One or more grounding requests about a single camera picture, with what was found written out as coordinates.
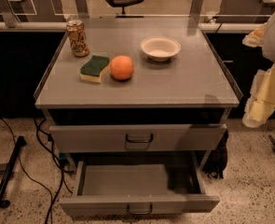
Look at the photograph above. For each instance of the grey top drawer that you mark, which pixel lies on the grey top drawer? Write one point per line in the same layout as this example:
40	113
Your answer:
120	138

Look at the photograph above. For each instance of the grey metal drawer cabinet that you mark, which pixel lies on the grey metal drawer cabinet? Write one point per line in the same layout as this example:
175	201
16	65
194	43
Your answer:
193	87

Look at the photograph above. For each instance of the white bowl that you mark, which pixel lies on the white bowl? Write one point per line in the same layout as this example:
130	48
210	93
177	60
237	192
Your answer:
160	48

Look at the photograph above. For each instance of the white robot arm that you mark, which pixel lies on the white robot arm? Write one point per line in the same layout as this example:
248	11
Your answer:
261	103

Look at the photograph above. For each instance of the grey drawer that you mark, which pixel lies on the grey drawer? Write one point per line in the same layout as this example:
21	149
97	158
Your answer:
138	183
120	138

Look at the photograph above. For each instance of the clear acrylic barrier panel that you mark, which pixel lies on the clear acrylic barrier panel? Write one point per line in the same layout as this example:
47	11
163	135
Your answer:
15	11

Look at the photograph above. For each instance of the orange fruit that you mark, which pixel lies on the orange fruit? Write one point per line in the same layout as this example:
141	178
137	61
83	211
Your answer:
121	67

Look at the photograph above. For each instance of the gold drink can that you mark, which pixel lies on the gold drink can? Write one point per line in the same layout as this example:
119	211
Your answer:
77	38

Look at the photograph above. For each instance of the green yellow sponge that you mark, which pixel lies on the green yellow sponge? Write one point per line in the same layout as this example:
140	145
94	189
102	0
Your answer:
95	69

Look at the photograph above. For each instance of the wrapped gripper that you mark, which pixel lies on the wrapped gripper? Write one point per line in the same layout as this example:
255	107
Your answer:
260	103

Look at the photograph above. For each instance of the black floor stand bar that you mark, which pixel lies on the black floor stand bar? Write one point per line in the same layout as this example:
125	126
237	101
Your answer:
9	169

